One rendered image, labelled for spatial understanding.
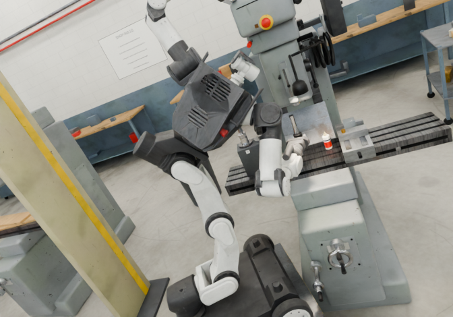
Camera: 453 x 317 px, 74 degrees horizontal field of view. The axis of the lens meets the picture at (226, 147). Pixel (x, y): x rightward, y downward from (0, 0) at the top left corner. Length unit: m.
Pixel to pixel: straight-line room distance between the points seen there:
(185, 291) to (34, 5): 6.60
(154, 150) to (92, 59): 5.83
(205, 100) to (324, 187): 0.87
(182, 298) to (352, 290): 0.95
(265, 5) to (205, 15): 4.61
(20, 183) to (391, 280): 2.31
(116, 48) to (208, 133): 5.65
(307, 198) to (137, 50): 5.32
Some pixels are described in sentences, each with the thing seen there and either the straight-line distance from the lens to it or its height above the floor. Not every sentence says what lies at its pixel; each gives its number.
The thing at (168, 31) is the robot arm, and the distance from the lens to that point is 1.39.
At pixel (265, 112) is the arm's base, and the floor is 1.47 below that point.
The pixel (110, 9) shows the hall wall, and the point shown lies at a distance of 6.64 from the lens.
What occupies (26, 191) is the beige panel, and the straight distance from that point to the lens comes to 2.31.
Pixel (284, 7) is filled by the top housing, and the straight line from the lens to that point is 1.43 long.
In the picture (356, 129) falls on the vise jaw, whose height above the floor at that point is 1.06.
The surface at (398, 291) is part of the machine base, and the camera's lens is 2.17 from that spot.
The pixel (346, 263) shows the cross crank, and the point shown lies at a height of 0.62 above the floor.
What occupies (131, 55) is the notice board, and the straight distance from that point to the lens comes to 6.60.
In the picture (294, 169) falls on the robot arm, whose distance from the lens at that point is 1.40.
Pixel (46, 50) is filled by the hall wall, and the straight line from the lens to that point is 7.58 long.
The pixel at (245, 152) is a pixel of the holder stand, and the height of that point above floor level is 1.12.
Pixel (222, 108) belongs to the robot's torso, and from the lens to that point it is 1.13.
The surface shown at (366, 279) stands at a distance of 1.95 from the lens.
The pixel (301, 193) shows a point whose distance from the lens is 1.73.
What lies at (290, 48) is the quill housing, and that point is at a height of 1.59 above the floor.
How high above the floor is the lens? 1.86
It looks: 22 degrees down
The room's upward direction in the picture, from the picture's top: 24 degrees counter-clockwise
